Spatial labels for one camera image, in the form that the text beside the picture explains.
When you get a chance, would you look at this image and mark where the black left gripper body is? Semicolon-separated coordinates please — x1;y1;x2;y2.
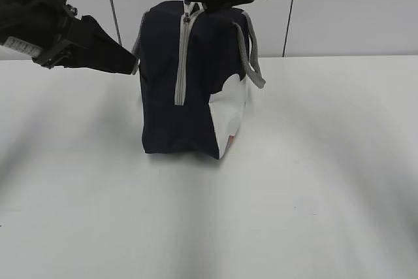
1;0;85;69

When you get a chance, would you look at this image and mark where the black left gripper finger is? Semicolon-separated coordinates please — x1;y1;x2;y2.
65;16;136;75

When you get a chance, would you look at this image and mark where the navy and white lunch bag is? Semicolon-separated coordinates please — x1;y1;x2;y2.
133;0;265;159

